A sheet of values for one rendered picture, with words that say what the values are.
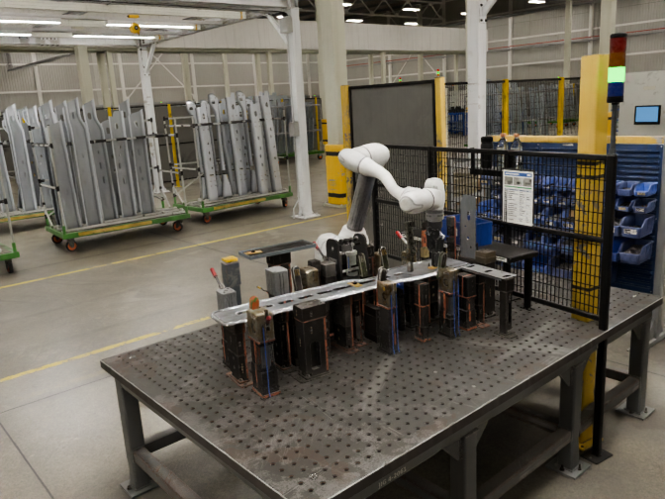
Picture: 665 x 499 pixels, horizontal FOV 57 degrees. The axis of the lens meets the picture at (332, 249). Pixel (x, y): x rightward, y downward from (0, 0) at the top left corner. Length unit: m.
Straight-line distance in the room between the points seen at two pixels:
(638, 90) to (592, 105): 6.53
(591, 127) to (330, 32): 8.09
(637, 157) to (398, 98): 2.06
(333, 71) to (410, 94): 5.38
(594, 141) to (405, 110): 2.68
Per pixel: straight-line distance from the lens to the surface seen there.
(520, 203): 3.43
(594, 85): 3.16
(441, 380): 2.64
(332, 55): 10.82
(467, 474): 2.61
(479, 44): 7.56
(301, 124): 9.98
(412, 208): 2.88
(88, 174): 9.47
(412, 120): 5.50
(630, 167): 4.84
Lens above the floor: 1.86
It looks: 14 degrees down
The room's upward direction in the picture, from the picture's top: 3 degrees counter-clockwise
